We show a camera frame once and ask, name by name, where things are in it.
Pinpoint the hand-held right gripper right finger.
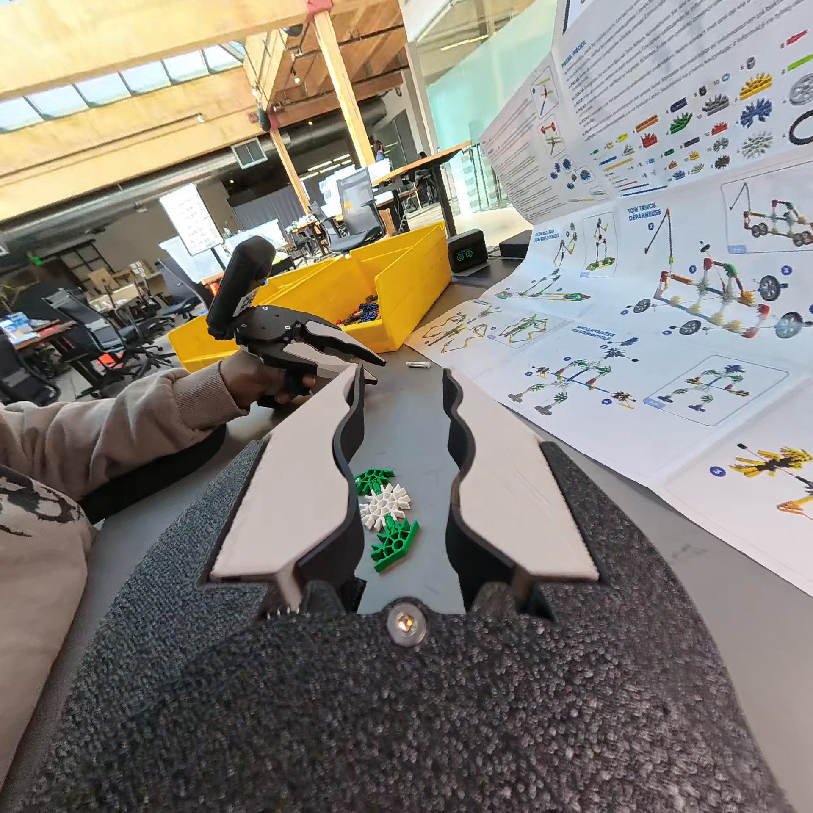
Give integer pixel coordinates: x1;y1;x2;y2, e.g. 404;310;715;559
441;369;600;611

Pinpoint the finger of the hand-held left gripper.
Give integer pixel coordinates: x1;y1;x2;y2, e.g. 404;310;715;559
299;343;369;382
290;315;386;371

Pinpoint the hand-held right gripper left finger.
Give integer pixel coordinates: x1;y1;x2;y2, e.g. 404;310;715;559
210;366;367;611

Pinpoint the yellow bin with toy pieces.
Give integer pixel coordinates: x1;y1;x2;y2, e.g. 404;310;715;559
295;223;453;355

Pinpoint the white snowflake toy connector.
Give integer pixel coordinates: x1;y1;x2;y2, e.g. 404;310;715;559
359;483;414;532

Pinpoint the person's left forearm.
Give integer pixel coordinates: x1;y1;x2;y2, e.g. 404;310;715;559
0;362;249;503

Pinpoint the grey desk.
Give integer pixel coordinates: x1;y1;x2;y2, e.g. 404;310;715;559
0;248;813;813

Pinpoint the person's left hand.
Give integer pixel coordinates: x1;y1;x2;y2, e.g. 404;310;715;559
219;346;321;411

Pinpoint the yellow bin with toy wheels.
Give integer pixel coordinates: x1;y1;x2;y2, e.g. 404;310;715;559
169;261;346;374

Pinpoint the whiteboard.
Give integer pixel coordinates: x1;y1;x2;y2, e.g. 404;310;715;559
159;185;224;256

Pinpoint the black textured armrest pad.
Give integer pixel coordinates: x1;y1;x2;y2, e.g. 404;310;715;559
77;426;227;524

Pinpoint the black box device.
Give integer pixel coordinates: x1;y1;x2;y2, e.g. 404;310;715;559
448;229;489;275

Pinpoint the black office chair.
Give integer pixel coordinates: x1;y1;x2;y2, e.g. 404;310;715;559
0;286;172;407

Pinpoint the wooden office table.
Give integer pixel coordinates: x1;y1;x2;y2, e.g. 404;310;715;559
375;143;473;237

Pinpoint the wooden pillar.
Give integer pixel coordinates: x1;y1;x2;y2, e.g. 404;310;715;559
309;0;401;238

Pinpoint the toy instruction poster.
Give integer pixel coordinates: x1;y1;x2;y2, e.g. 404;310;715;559
407;0;813;598

